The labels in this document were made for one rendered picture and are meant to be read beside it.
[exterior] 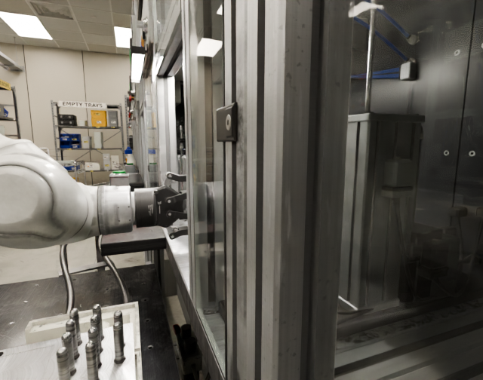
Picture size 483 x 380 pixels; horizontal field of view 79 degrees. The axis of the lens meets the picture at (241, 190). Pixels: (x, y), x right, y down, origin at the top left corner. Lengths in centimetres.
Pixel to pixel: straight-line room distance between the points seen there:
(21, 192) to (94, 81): 791
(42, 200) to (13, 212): 3
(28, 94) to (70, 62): 118
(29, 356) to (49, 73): 813
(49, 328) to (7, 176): 22
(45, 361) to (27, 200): 15
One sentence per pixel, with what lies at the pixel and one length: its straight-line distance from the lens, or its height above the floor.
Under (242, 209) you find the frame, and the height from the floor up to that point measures 108.
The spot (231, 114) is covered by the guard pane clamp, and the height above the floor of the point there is 114.
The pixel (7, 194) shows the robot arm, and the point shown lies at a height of 107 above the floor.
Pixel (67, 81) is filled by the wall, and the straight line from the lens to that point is 831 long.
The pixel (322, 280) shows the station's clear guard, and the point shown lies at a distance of 17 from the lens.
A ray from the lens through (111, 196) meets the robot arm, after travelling 56.
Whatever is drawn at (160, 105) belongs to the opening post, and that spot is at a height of 122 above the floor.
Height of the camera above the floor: 112
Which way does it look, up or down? 9 degrees down
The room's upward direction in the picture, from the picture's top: straight up
